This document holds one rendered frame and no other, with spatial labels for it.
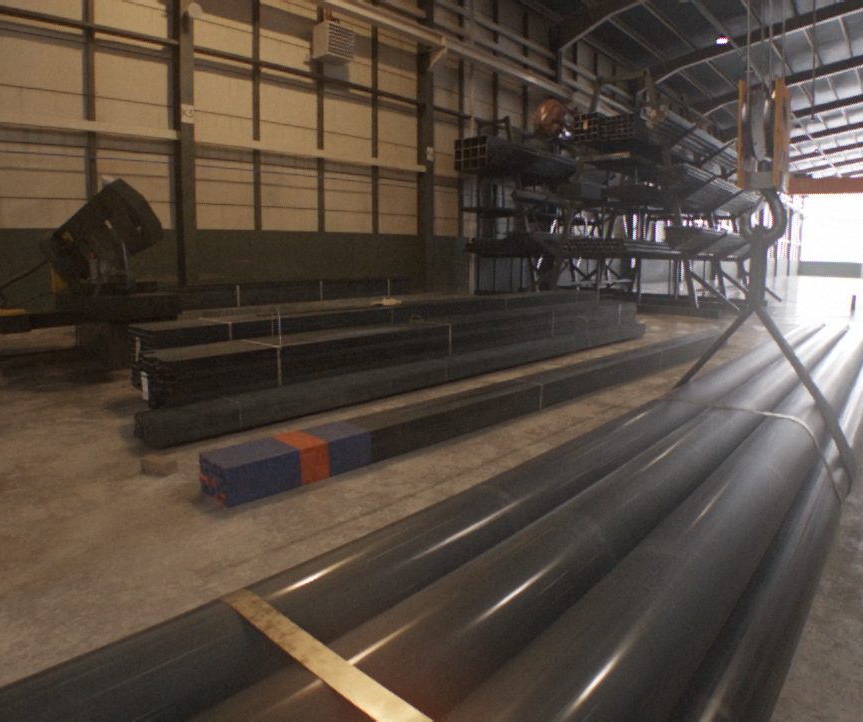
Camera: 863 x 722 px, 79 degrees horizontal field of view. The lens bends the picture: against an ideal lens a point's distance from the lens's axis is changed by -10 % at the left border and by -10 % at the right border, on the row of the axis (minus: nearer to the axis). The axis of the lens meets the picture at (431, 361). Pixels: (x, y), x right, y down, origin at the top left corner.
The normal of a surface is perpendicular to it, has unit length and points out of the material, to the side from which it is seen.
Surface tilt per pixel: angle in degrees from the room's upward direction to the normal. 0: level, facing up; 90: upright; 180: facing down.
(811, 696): 0
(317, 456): 90
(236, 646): 34
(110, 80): 90
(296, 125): 90
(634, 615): 11
